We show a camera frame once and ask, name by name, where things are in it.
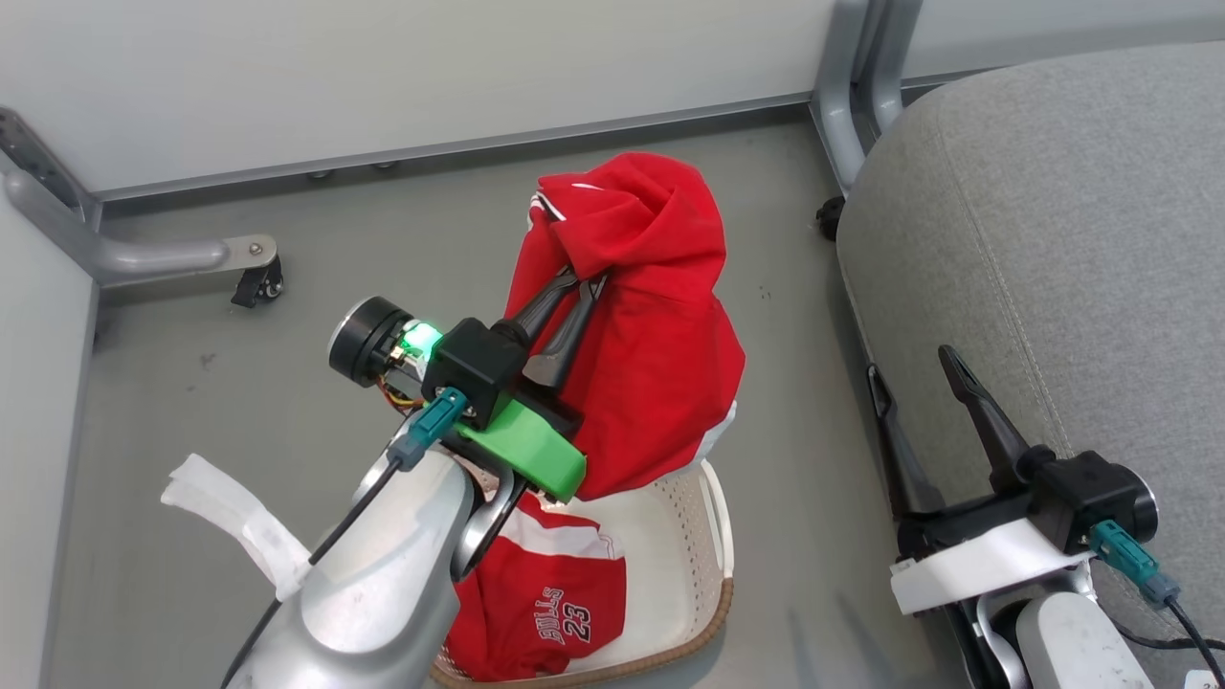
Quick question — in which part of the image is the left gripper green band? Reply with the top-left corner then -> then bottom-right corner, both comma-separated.
328,266 -> 611,503

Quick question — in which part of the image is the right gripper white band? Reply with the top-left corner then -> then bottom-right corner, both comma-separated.
866,344 -> 1161,615

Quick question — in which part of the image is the red jersey white trim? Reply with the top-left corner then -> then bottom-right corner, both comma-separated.
504,151 -> 747,503

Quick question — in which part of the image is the white perforated laundry basket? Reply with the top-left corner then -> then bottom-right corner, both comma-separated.
429,459 -> 736,689

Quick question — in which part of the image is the grey fabric sofa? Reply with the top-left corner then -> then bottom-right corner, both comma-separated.
835,40 -> 1225,689

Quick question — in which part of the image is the black caster wheel on leg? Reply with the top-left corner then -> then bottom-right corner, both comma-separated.
232,258 -> 285,309

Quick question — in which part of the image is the red garment Bulls 23 print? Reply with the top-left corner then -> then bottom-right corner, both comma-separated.
445,493 -> 628,682

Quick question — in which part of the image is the white tape strip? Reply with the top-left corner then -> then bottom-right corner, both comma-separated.
161,453 -> 312,602

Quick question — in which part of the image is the black cable teal plug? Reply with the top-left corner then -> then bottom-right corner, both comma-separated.
1091,520 -> 1225,688
220,388 -> 470,689

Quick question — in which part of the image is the grey double partition post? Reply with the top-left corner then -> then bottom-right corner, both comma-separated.
812,0 -> 924,197

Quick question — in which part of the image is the grey partition post with leg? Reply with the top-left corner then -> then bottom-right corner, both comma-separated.
0,107 -> 278,288

